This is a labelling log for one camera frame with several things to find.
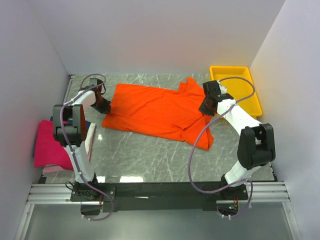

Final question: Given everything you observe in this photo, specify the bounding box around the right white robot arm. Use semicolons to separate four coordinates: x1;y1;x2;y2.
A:
199;77;276;200

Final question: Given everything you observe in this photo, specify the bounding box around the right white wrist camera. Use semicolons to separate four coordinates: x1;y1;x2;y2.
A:
217;80;228;94

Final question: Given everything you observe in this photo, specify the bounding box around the orange t shirt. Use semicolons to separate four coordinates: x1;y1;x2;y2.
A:
101;77;214;151

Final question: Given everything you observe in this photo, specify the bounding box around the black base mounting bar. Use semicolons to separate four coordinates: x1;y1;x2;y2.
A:
70;182;249;213

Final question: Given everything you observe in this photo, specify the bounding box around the folded navy t shirt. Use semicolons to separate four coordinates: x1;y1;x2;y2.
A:
50;116;91;128

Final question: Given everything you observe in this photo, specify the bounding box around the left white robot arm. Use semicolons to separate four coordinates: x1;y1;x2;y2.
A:
52;74;111;201

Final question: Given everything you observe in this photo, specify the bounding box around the folded magenta t shirt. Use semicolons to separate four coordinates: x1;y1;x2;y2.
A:
33;120;73;170

